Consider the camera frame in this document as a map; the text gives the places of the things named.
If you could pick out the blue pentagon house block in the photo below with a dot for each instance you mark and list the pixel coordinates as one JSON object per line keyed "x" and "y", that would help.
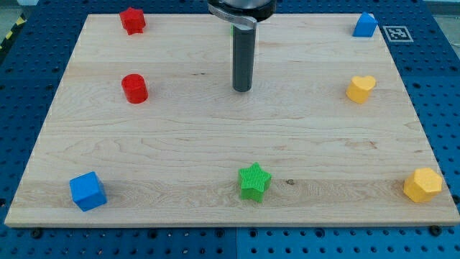
{"x": 365, "y": 25}

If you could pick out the white fiducial marker tag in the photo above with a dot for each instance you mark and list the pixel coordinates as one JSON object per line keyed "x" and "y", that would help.
{"x": 397, "y": 33}

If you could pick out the light wooden board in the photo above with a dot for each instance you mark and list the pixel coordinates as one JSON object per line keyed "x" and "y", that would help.
{"x": 173, "y": 160}

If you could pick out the yellow hexagon block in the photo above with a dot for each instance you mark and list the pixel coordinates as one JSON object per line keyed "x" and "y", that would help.
{"x": 423, "y": 185}

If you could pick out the red cylinder block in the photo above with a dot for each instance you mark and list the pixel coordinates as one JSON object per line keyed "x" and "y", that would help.
{"x": 134, "y": 88}

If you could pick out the green star block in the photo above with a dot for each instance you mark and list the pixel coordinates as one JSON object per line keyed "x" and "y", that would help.
{"x": 253, "y": 182}

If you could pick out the yellow heart block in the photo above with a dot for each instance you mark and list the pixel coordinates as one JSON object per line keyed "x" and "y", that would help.
{"x": 360, "y": 88}

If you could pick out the red star block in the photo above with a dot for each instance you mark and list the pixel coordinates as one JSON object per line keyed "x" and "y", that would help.
{"x": 132, "y": 20}

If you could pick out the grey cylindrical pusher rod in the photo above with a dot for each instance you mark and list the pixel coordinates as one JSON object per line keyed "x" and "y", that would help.
{"x": 243, "y": 58}

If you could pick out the blue cube block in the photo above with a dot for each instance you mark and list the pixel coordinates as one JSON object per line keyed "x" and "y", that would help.
{"x": 87, "y": 191}

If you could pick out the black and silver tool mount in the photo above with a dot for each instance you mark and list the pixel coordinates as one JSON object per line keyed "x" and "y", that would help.
{"x": 244, "y": 14}

